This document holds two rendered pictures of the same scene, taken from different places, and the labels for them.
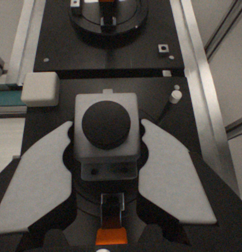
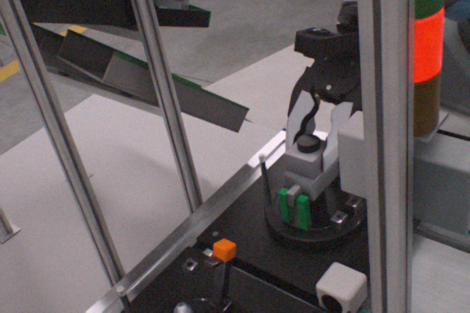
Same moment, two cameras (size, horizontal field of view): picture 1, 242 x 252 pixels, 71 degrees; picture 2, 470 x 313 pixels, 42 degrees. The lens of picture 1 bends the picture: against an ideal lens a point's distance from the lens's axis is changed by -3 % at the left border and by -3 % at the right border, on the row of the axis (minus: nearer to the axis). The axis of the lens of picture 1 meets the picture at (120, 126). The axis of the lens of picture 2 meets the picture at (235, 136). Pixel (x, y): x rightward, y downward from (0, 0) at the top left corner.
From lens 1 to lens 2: 75 cm
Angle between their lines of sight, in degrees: 68
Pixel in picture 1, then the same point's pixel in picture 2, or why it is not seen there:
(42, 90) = (340, 272)
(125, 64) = (238, 276)
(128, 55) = not seen: hidden behind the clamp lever
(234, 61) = (69, 295)
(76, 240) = not seen: hidden behind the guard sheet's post
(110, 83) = (270, 265)
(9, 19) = not seen: outside the picture
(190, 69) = (180, 249)
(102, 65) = (261, 286)
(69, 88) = (312, 281)
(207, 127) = (219, 206)
